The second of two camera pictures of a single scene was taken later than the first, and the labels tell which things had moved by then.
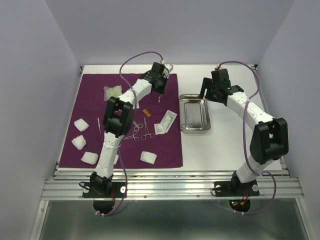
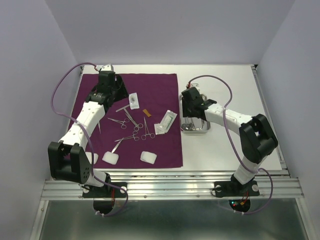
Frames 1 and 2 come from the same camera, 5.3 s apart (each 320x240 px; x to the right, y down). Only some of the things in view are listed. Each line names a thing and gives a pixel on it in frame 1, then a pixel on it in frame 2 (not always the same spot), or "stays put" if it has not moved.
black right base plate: (235, 188) stays put
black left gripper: (161, 90) -> (122, 91)
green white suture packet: (167, 121) stays put
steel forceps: (187, 125) stays put
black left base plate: (104, 193) stays put
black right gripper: (207, 83) -> (185, 112)
